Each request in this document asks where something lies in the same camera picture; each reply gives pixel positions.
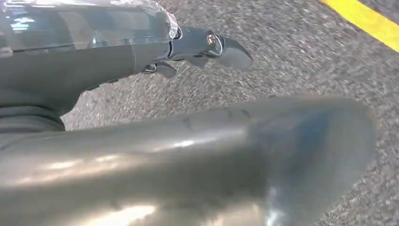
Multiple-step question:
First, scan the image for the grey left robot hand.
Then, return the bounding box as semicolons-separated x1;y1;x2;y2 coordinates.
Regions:
0;0;378;226

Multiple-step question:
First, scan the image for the yellow floor tape square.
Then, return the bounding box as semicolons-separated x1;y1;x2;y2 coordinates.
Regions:
321;0;399;53

